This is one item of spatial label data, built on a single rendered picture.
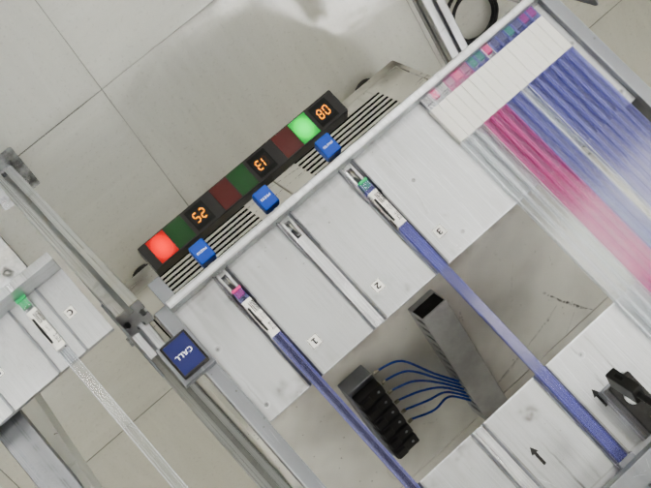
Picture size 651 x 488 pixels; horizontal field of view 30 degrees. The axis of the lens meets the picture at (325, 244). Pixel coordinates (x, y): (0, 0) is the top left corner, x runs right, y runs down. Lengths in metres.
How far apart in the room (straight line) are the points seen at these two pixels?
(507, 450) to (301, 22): 1.10
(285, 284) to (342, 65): 0.93
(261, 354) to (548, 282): 0.66
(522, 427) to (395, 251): 0.28
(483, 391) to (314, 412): 0.29
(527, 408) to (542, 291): 0.51
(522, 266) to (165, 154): 0.73
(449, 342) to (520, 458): 0.40
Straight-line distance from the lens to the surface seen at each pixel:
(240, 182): 1.63
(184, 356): 1.53
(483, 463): 1.56
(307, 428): 1.90
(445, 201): 1.62
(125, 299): 1.67
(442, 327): 1.90
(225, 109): 2.34
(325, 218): 1.60
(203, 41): 2.29
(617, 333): 1.61
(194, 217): 1.62
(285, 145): 1.65
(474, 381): 1.98
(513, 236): 1.97
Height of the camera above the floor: 2.05
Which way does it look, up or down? 54 degrees down
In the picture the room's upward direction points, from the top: 125 degrees clockwise
